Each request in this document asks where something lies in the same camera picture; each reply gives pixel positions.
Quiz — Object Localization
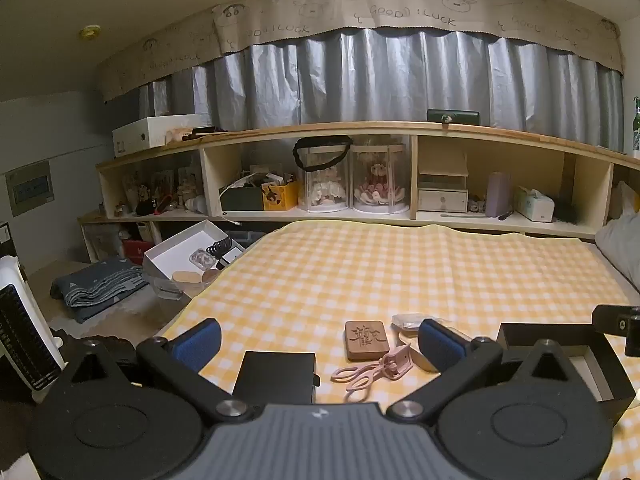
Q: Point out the beige printed valance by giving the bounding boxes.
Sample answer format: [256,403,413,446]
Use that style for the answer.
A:
[97,0,626,106]

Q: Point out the white mini drawer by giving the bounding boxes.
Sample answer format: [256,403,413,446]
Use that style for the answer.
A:
[417,150,470,214]

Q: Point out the silver curtain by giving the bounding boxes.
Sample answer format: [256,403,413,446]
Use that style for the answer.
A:
[137,27,625,153]

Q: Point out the white flat box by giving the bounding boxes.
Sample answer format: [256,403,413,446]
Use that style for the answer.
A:
[112,116,213,160]

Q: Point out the white heater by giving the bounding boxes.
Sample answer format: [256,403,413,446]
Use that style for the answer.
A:
[0,255,68,406]

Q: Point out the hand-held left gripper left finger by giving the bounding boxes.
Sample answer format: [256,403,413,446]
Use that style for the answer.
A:
[50,319,255,423]

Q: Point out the clear plastic case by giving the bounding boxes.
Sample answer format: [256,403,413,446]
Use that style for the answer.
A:
[391,312,453,333]

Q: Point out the pink scissors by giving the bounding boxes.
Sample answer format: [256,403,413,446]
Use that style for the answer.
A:
[331,344,415,395]

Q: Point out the carved wooden block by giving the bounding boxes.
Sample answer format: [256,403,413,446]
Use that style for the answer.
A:
[344,320,390,362]

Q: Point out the yellow box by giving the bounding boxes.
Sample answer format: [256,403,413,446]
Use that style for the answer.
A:
[261,182,300,212]

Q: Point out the dark green case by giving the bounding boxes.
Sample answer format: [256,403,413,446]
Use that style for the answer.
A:
[426,108,481,126]

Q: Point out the clear doll display case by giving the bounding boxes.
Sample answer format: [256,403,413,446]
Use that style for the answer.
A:
[350,144,408,214]

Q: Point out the red box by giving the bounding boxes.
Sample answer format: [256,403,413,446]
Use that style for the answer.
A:
[122,240,152,266]

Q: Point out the dark green box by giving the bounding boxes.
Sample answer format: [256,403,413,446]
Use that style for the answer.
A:
[219,186,265,212]

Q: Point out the purple container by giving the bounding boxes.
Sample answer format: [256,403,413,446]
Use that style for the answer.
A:
[486,171,512,217]

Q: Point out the wall panel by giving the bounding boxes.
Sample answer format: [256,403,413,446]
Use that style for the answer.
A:
[5,161,55,218]

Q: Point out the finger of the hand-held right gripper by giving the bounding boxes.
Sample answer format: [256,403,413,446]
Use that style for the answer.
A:
[591,304,640,356]

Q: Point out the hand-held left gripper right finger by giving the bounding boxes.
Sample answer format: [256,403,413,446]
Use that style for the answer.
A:
[386,317,592,423]

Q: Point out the small black box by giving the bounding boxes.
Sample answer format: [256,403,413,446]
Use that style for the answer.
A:
[232,351,321,406]

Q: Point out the grey pillow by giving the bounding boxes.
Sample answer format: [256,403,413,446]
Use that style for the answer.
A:
[595,180,640,293]

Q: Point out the wooden shelf unit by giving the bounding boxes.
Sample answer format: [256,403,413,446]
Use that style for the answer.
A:
[77,120,640,266]

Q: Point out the folded grey mat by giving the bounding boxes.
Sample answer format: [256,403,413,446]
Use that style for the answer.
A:
[50,256,151,323]

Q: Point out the tissue box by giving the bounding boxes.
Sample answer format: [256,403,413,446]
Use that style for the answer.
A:
[515,186,556,222]

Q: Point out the white open box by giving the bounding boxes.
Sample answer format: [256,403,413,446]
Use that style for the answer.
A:
[142,219,246,301]

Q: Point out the clear case with black handle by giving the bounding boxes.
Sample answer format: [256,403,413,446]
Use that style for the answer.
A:
[293,136,353,212]

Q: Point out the yellow checked blanket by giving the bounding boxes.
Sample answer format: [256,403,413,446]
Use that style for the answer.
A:
[152,220,640,480]

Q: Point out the beige oval case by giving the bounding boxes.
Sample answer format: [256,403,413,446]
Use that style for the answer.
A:
[407,346,441,373]

